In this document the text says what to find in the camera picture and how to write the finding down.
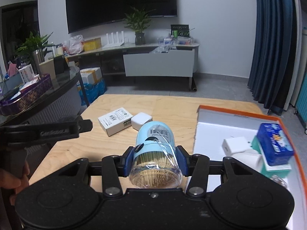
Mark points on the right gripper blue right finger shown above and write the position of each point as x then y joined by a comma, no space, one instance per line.
183,160

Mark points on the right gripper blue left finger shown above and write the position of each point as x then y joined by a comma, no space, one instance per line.
128,157

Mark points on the light blue toothpick jar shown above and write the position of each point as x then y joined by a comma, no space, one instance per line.
154,162

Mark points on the small white usb charger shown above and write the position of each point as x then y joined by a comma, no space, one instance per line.
235,145

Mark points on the white cup-shaped repellent heater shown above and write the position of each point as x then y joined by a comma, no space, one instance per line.
251,158

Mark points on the clear liquid refill bottle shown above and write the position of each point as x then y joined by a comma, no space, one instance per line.
279,180

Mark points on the blue plastic tin box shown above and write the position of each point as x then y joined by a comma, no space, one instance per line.
275,144

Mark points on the person's left hand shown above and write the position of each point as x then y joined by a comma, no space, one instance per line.
11,182

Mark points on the purple patterned box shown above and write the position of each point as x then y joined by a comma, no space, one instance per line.
16,104

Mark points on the white flat product box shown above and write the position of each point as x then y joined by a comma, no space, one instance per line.
115,121

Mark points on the white plug charger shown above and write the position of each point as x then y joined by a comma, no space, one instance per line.
138,120

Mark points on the orange white cardboard tray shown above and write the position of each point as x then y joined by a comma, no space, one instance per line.
225,132

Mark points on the dark curved side counter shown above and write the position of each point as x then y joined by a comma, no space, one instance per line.
62,100

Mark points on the blue plastic bag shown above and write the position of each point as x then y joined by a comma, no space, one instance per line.
94,91

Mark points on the beige paper box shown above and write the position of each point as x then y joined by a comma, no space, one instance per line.
47,67

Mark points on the left side green plant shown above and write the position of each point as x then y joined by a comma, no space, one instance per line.
34,42

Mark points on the white yellow taped carton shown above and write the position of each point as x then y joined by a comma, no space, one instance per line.
91,75

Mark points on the teal white carton box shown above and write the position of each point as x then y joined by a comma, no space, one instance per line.
264,168

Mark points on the white tv console cabinet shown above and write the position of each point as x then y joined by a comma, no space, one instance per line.
140,61

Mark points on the white plastic bag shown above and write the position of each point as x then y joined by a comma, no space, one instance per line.
74,45

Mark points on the white wifi router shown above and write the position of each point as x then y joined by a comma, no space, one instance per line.
116,39

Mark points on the yellow cardboard box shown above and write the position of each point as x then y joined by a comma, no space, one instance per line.
92,44

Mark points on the dark blue curtain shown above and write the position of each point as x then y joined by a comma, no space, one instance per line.
274,53

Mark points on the teal hard suitcase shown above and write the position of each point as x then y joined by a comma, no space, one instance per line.
301,104

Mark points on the green black display box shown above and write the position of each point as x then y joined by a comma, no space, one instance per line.
179,30

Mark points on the potted green plant in vase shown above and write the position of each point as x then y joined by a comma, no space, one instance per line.
138,20

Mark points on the wall mounted black television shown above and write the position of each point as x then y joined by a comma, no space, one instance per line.
82,14

